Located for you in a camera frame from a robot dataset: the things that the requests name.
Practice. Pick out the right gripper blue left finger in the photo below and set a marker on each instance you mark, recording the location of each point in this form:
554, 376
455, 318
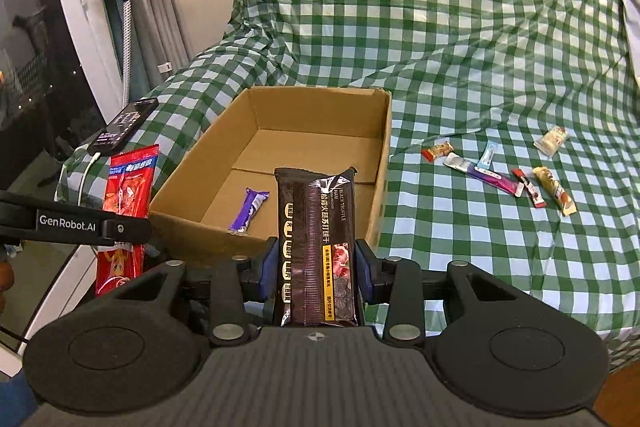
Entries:
269, 266

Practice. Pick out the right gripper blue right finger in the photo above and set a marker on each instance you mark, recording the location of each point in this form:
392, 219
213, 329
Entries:
365, 261

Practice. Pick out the dark brown chocolate pack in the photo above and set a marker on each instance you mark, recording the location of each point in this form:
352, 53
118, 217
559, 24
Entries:
316, 225

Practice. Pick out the purple chocolate bar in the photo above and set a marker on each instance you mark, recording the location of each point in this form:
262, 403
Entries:
251, 204

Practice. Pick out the small red gold candy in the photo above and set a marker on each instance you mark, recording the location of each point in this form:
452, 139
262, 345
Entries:
436, 151

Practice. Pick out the light blue snack stick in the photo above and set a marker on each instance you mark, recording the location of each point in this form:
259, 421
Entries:
487, 157

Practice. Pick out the purple white long bar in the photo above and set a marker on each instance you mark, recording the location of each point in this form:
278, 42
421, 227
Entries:
489, 177

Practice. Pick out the small red snack stick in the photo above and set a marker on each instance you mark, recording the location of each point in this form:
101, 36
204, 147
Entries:
533, 192

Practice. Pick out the yellow wafer bar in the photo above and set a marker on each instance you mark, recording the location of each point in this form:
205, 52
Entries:
554, 187

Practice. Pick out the clear nut bar packet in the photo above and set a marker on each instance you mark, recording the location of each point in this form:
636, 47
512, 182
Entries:
552, 140

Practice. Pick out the person's left hand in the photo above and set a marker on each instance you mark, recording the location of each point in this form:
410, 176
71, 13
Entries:
6, 281

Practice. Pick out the open cardboard box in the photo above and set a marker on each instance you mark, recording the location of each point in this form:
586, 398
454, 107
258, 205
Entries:
226, 196

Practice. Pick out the black smartphone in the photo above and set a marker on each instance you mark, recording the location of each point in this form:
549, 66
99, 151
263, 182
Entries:
114, 137

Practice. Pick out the green checkered cloth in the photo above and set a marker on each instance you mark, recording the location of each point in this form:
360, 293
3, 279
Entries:
464, 72

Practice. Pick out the grey curtain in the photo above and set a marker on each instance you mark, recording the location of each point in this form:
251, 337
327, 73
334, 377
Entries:
150, 40

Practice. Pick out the white door frame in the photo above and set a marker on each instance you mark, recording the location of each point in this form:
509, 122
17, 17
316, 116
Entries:
92, 38

